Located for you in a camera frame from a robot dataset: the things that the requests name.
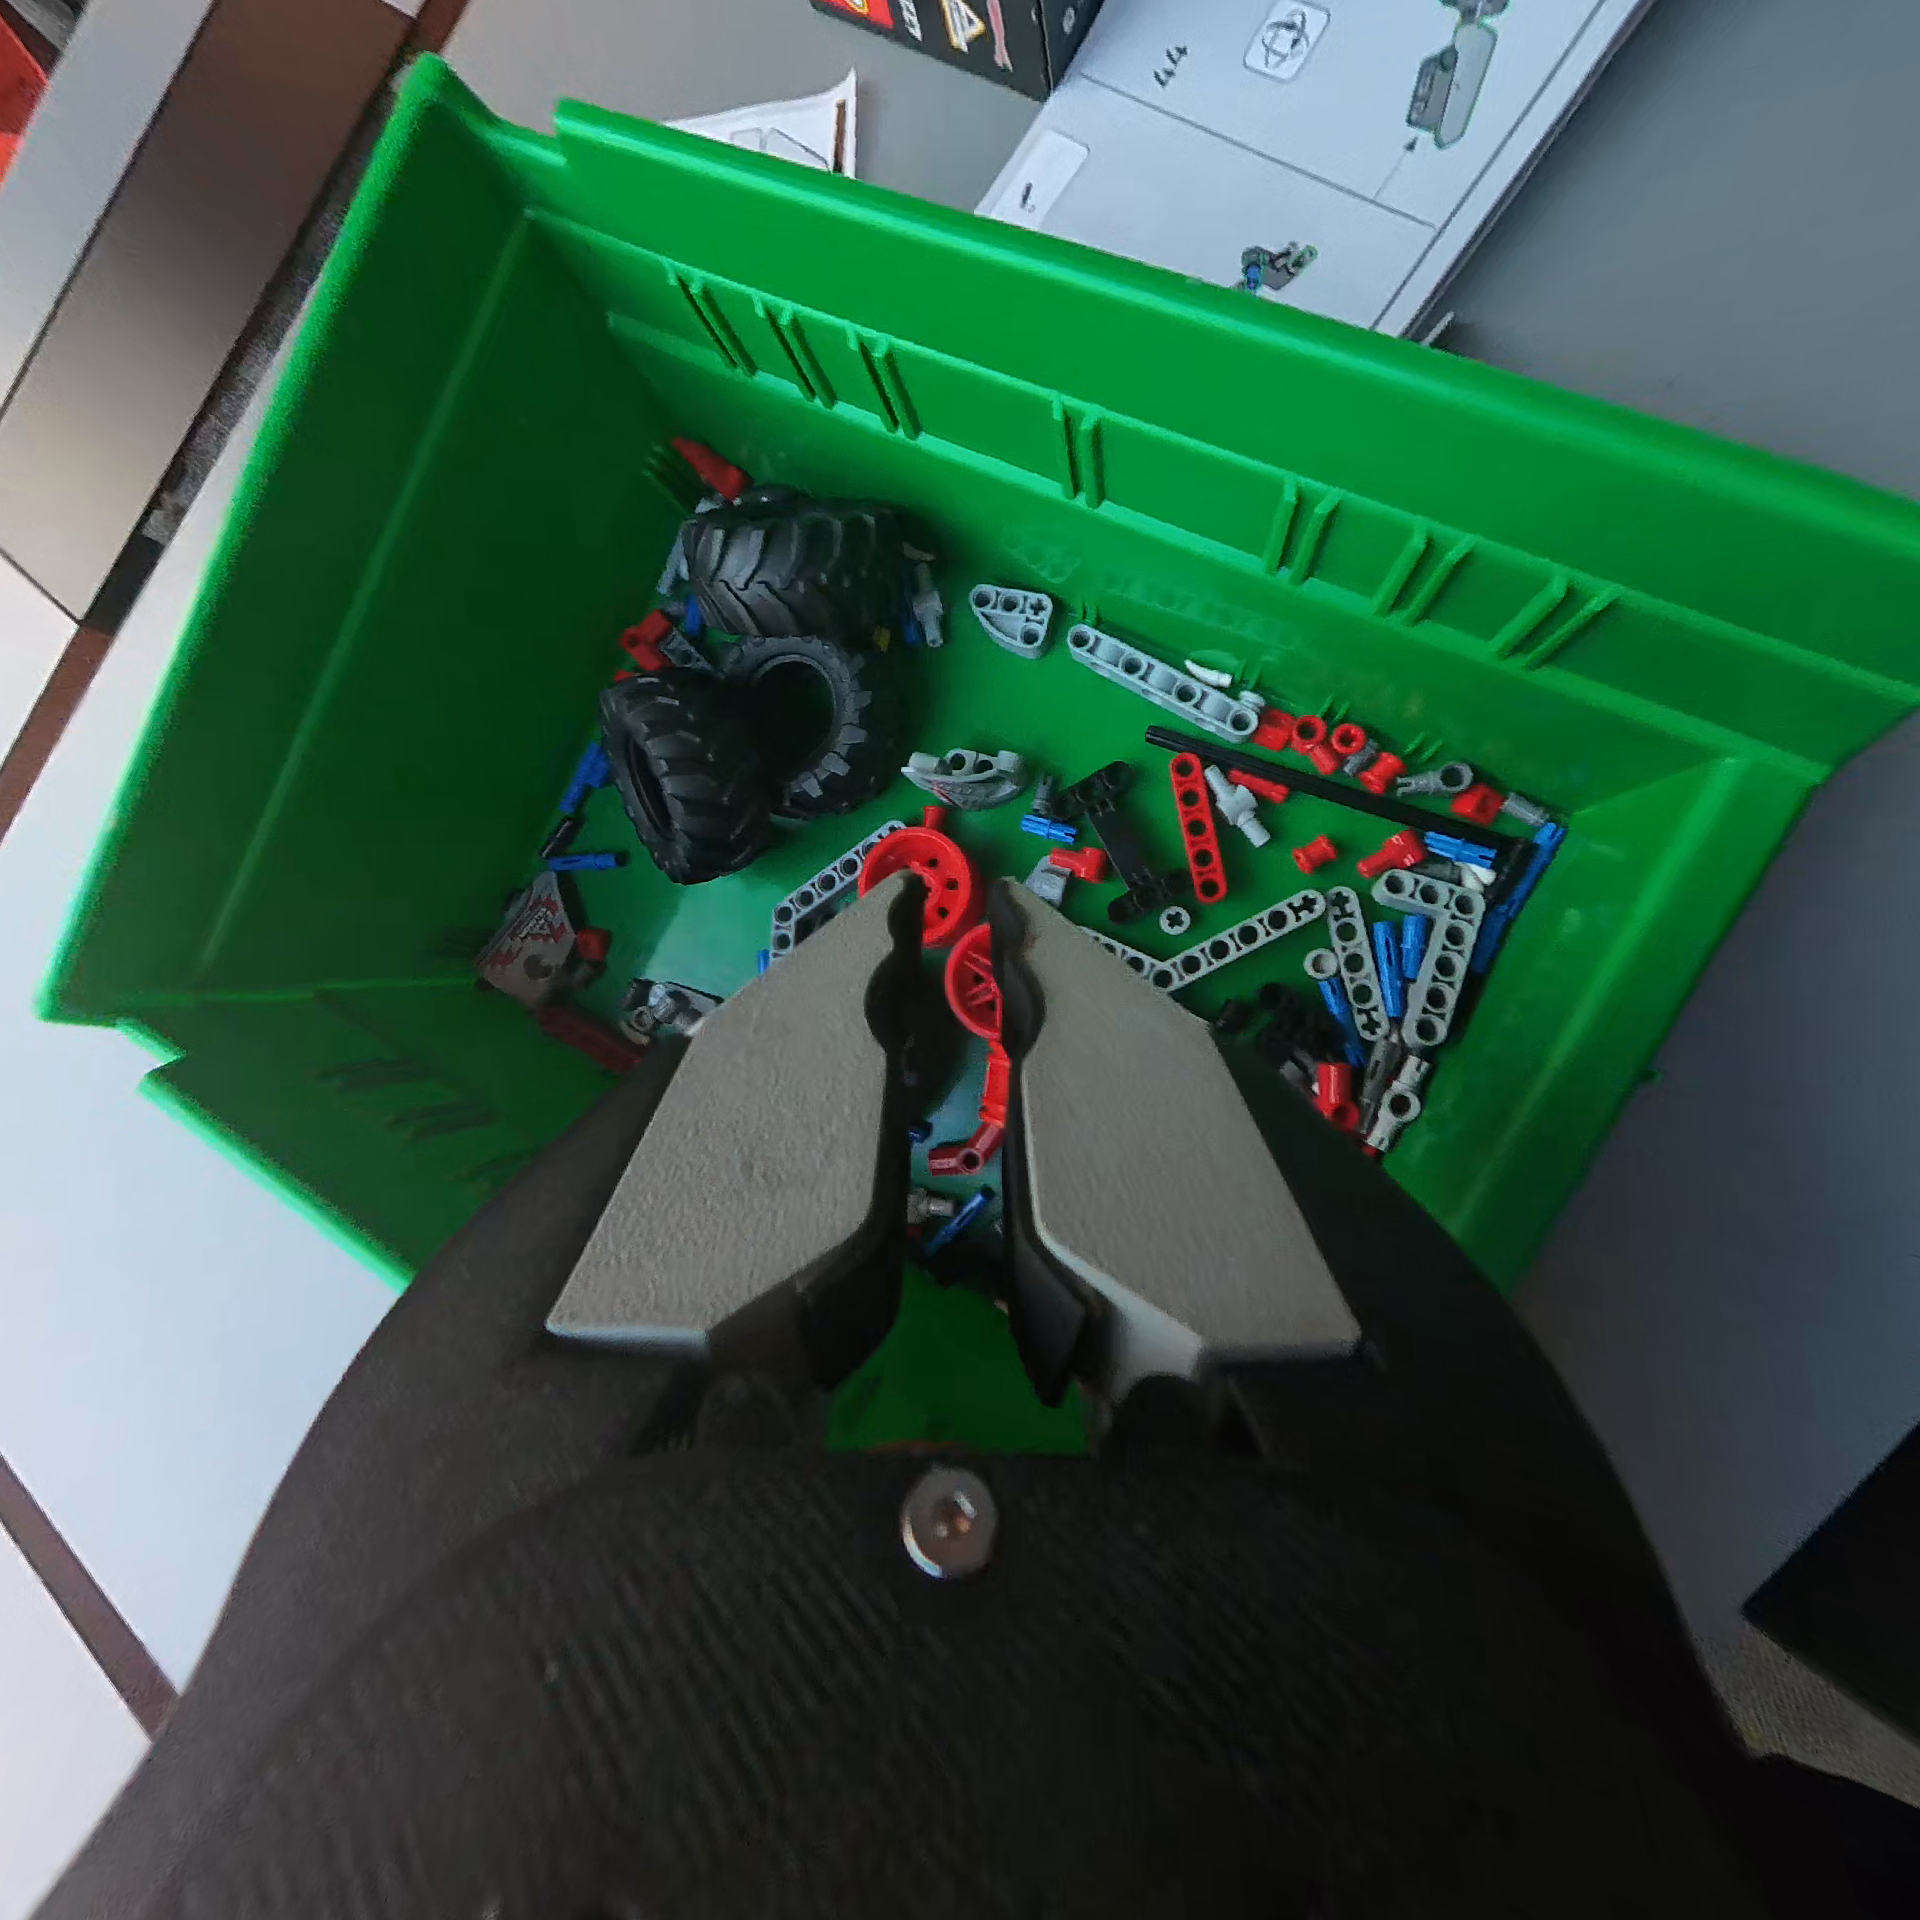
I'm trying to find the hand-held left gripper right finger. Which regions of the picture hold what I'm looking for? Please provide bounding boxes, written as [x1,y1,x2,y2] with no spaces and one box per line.
[983,876,1368,1412]

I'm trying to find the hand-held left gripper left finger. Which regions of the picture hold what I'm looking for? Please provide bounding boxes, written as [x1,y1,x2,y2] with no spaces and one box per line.
[544,869,937,1398]

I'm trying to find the red lego wheel hub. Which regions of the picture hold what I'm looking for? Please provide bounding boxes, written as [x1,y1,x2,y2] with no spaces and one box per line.
[945,921,1020,1044]
[859,815,981,949]

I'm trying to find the pile of small lego pieces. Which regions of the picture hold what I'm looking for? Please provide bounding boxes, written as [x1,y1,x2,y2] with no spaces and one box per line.
[541,433,1571,1261]

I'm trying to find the green plastic bin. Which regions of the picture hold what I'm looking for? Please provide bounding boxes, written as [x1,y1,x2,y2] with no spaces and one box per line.
[37,51,1920,1299]

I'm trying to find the printed grey lego panel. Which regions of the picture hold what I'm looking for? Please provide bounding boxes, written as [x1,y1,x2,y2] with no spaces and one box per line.
[477,876,583,1001]

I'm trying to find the black rubber lego tire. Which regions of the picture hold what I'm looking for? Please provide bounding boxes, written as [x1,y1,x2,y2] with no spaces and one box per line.
[683,485,919,650]
[735,636,912,821]
[601,672,782,887]

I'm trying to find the grey toothed lego panel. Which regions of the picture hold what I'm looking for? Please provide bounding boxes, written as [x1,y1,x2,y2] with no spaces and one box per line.
[905,743,1035,813]

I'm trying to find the lego instruction booklet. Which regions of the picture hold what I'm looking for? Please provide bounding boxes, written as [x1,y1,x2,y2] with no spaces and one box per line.
[975,0,1660,341]

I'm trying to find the black lego set box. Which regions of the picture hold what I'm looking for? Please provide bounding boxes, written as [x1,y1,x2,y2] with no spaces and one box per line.
[811,0,1106,101]

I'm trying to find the white sticker sheet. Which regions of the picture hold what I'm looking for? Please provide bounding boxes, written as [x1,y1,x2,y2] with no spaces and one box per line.
[667,66,863,180]

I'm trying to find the red object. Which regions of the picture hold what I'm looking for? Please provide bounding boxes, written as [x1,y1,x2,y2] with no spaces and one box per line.
[0,0,63,173]

